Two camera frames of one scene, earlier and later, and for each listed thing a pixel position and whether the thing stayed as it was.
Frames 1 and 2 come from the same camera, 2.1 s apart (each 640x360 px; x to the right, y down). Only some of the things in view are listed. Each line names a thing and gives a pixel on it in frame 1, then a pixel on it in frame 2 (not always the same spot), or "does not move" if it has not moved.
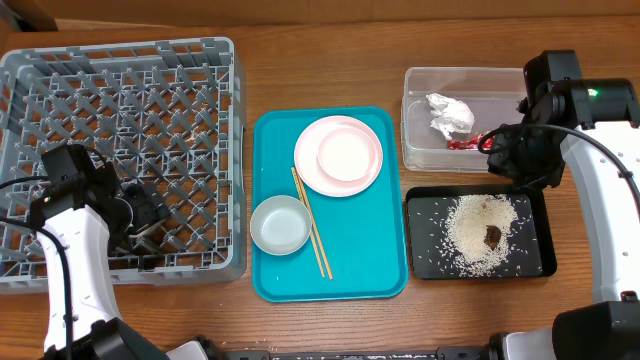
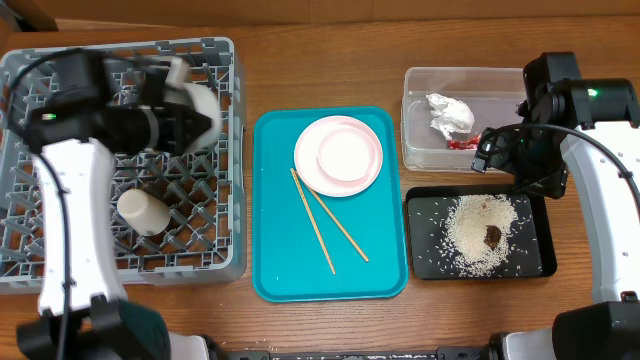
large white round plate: x=338 y=156 does not move
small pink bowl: x=347 y=154 does not move
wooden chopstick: x=313 y=220 → x=325 y=210
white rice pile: x=477 y=231 does not move
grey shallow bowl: x=280 y=225 → x=204 y=100
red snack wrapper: x=474 y=143 does not move
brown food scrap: x=493 y=235 does not move
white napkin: x=451 y=116 does not move
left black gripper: x=145 y=215 → x=163 y=128
